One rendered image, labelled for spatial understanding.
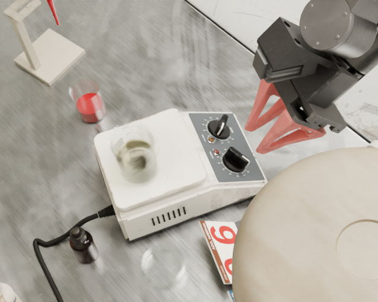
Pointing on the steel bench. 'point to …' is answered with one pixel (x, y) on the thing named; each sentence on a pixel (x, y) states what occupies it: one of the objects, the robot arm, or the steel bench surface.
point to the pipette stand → (42, 47)
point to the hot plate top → (107, 159)
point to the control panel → (236, 135)
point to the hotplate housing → (182, 198)
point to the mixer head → (319, 230)
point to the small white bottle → (0, 292)
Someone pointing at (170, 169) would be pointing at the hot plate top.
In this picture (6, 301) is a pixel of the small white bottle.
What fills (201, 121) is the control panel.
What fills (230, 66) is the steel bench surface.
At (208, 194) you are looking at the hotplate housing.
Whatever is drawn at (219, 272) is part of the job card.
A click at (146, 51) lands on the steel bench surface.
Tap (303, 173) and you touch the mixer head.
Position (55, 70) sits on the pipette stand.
